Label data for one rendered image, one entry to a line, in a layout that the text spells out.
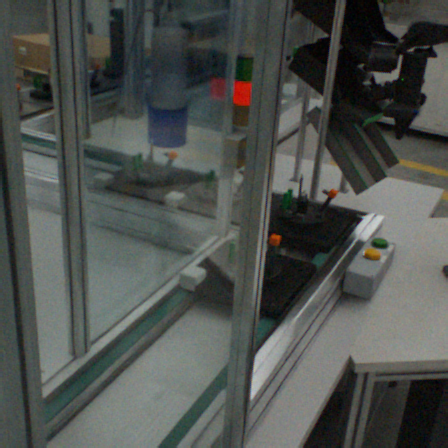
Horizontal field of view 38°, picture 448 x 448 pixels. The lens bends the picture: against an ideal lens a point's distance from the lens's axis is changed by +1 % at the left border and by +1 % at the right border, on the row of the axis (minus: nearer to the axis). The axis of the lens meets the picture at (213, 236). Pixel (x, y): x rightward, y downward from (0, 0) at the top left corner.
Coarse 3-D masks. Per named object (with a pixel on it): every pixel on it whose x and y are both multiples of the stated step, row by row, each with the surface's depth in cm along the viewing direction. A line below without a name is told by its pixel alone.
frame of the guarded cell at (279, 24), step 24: (288, 0) 70; (288, 24) 71; (264, 72) 73; (264, 96) 73; (264, 120) 74; (264, 144) 76; (264, 168) 77; (264, 192) 79; (264, 216) 81; (264, 240) 83; (240, 336) 89; (240, 360) 90; (240, 384) 92; (240, 408) 94; (240, 432) 96
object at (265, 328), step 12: (288, 252) 167; (300, 252) 168; (312, 252) 168; (336, 252) 168; (324, 264) 158; (312, 276) 151; (288, 312) 140; (264, 324) 132; (276, 324) 134; (264, 336) 129
